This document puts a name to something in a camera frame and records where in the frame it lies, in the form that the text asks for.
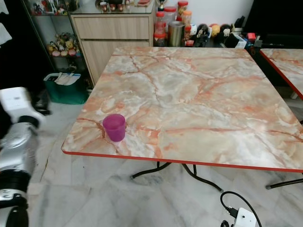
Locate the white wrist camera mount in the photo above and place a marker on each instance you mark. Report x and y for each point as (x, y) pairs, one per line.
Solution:
(15, 101)
(246, 218)

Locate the tall red-lid bottle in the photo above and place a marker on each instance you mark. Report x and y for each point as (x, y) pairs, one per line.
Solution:
(159, 29)

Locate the glass display shelf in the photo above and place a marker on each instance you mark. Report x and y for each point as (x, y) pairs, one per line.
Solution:
(59, 40)

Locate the clear red-lid jar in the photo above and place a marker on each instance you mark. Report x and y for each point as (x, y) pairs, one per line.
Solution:
(170, 14)

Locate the orange marble pattern table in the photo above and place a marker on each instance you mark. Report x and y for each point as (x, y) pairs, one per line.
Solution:
(189, 101)

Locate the light wooden cabinet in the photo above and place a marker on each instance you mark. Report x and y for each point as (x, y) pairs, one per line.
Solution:
(113, 38)

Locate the white hanging cloth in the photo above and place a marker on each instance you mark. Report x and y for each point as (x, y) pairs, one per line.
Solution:
(4, 33)

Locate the orange snack jar red lid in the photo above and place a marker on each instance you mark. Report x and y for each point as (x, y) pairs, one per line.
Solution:
(182, 8)

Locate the yellow plush toy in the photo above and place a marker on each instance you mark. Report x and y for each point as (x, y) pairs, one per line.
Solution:
(215, 29)

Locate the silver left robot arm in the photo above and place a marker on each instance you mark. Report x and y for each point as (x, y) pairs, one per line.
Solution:
(15, 151)

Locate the steel tumbler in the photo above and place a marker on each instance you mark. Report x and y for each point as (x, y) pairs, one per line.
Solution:
(175, 34)

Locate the red-edged marble side table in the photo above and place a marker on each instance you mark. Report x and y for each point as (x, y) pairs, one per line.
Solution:
(284, 64)

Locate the green storage basket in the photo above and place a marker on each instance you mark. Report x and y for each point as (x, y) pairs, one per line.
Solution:
(68, 91)

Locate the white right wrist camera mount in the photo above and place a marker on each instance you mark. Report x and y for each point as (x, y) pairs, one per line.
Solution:
(246, 218)

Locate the purple plastic cup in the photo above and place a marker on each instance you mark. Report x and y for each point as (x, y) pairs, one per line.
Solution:
(114, 128)

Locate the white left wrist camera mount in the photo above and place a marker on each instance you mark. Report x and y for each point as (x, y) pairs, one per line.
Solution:
(15, 101)

